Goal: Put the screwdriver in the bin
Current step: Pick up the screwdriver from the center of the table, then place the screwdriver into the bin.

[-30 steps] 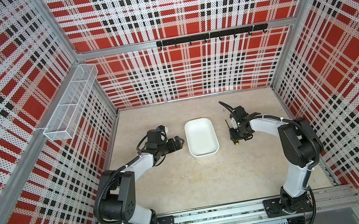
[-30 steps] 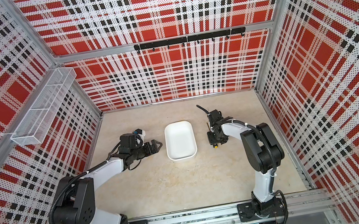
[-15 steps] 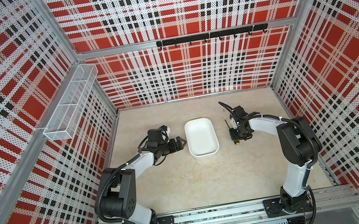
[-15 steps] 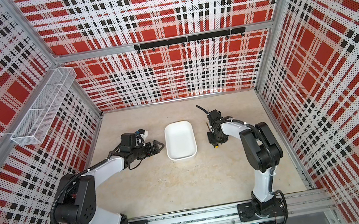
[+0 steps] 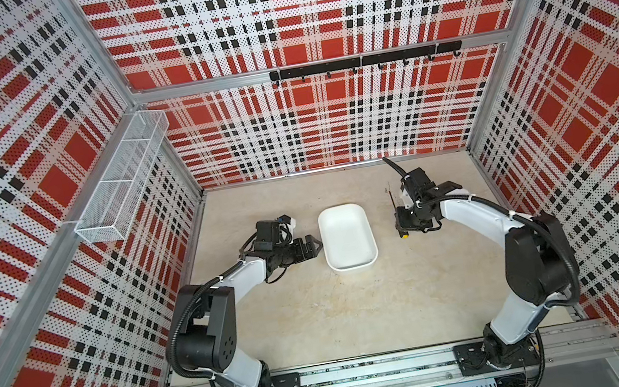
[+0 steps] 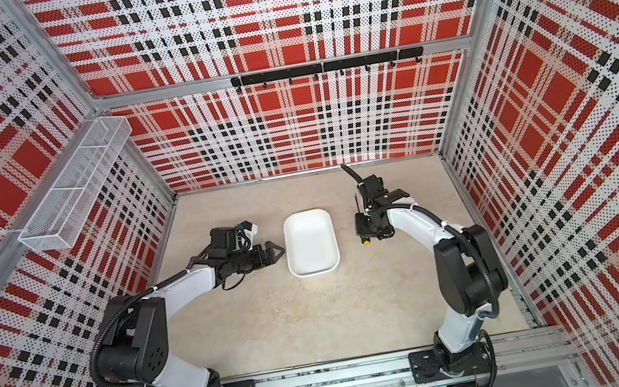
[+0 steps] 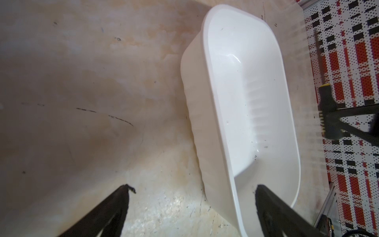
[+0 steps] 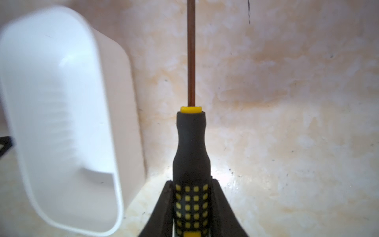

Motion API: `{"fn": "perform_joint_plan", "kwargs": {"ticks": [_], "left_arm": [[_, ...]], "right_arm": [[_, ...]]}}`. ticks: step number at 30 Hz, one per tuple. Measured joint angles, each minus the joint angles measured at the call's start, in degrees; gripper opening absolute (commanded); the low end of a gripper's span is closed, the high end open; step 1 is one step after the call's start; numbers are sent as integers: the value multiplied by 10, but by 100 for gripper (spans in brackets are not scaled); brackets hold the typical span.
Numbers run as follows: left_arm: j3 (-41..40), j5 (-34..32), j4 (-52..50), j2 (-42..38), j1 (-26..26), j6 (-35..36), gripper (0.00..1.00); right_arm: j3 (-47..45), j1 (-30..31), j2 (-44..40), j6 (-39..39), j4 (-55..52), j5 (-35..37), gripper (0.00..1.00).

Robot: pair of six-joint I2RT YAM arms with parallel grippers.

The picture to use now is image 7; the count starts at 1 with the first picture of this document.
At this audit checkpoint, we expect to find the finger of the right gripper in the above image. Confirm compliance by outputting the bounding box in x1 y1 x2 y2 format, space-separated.
324 104 379 146

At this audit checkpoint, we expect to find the white plastic bin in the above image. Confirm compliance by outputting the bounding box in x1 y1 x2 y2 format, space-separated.
180 5 301 237

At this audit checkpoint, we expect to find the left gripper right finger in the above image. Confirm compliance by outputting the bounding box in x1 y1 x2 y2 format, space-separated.
255 185 324 237

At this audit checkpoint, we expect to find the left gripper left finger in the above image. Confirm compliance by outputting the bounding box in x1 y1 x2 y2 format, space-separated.
60 184 136 237

